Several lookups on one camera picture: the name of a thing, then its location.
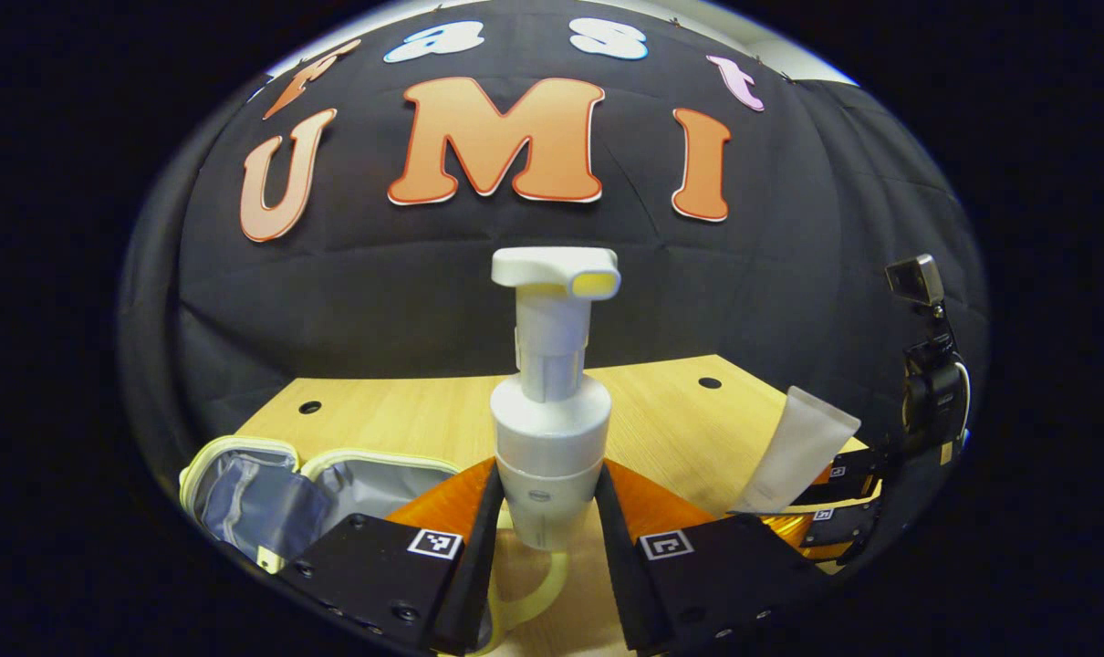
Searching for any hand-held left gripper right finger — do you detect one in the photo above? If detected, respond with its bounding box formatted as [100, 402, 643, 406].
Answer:
[593, 456, 840, 656]

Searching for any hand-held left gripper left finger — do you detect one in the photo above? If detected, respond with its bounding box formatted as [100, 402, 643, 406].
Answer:
[276, 456, 507, 656]

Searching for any white squeeze tube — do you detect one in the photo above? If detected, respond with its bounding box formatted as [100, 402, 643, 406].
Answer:
[730, 385, 861, 516]

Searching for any pale yellow small suitcase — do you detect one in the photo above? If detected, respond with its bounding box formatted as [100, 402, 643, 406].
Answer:
[180, 435, 571, 653]

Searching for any white pump bottle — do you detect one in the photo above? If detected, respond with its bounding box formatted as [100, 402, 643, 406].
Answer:
[490, 246, 622, 553]

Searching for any black backdrop cloth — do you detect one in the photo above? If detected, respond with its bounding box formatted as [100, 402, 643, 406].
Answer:
[119, 0, 991, 512]

